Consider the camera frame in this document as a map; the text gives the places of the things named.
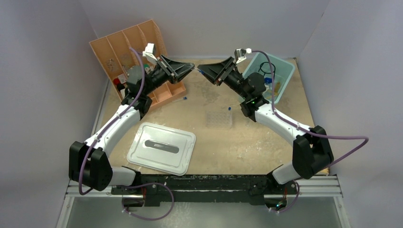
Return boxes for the white plastic bin lid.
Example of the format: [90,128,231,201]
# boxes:
[126,122,196,176]

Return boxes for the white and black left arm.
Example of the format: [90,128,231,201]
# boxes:
[68,56,195,195]

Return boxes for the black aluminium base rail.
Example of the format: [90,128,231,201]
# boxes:
[111,174,297,208]

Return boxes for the mint green plastic bin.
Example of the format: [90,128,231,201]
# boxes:
[242,53,295,104]

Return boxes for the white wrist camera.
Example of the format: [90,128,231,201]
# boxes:
[142,43,157,65]
[234,48,252,65]

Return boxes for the black wire tripod ring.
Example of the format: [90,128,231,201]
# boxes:
[259,62,276,76]

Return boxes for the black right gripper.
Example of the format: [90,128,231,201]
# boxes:
[197,57,250,100]

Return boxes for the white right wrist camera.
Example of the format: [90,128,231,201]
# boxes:
[234,48,252,65]

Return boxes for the blue-capped test tube angled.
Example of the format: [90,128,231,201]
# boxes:
[194,68,204,76]

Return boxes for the clear test tube rack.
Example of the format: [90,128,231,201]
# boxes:
[206,111,233,129]

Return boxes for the blue hexagonal plastic piece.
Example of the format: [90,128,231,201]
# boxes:
[264,77,272,85]

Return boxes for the red black item in organizer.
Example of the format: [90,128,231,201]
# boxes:
[112,74,127,92]

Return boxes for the brown test tube brush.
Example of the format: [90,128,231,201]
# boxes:
[273,82,281,96]

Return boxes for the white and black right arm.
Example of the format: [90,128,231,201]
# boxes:
[198,57,334,193]

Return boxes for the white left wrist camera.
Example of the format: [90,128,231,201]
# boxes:
[142,43,157,65]

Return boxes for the peach plastic desk organizer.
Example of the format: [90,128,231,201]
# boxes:
[89,19,187,111]

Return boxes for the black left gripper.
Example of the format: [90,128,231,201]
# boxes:
[143,55,194,96]

